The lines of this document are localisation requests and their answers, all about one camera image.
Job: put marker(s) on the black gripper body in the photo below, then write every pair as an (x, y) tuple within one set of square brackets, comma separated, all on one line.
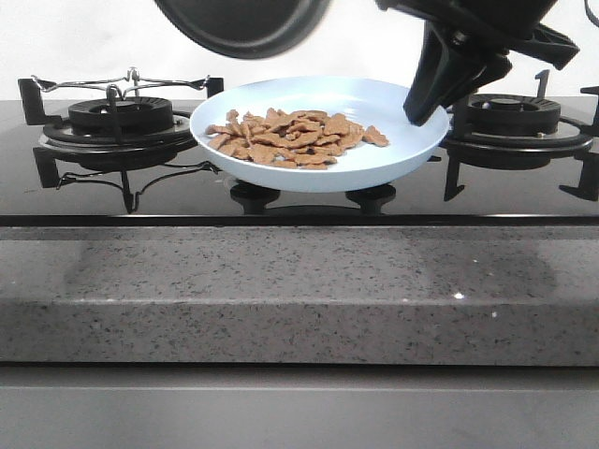
[(514, 25)]

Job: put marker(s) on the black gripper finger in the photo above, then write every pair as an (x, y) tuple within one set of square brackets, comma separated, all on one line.
[(470, 75), (442, 47)]

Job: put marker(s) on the brown meat pieces pile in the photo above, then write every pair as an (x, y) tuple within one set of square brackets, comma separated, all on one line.
[(302, 139)]

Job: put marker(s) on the light blue plate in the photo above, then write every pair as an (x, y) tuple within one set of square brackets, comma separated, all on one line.
[(364, 101)]

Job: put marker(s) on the black frying pan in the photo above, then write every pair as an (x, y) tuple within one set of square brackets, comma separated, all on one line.
[(247, 30)]

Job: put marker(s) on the right black burner head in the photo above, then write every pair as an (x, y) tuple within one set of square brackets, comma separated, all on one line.
[(512, 109)]

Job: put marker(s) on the black burner head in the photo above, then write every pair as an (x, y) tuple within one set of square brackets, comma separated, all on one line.
[(137, 115), (512, 109)]

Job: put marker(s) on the black glass gas cooktop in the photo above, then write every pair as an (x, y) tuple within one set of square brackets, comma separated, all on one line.
[(38, 189)]

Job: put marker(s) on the right black pan support grate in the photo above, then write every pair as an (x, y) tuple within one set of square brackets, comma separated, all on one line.
[(520, 147)]

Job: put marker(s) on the black pan support grate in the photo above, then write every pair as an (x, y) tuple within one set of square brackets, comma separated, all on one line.
[(520, 147), (115, 153)]

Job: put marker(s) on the left black burner head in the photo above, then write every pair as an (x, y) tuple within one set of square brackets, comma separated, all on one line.
[(137, 115)]

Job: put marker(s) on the left black pan support grate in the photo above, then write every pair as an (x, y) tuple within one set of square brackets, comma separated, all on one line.
[(115, 153)]

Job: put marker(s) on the grey cabinet front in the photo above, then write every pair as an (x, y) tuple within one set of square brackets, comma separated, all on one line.
[(283, 407)]

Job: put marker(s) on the small wire pan support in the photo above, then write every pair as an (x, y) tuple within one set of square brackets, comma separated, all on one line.
[(131, 83)]

